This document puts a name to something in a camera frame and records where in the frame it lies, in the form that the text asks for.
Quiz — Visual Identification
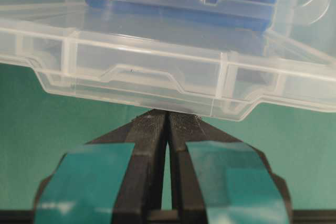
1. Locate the clear plastic box lid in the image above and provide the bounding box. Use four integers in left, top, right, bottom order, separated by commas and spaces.
1, 0, 335, 121

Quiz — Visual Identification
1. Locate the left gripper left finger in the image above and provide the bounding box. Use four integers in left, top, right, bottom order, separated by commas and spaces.
34, 110, 166, 223

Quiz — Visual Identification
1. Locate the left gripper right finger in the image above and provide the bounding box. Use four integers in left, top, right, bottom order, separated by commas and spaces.
168, 112, 291, 223

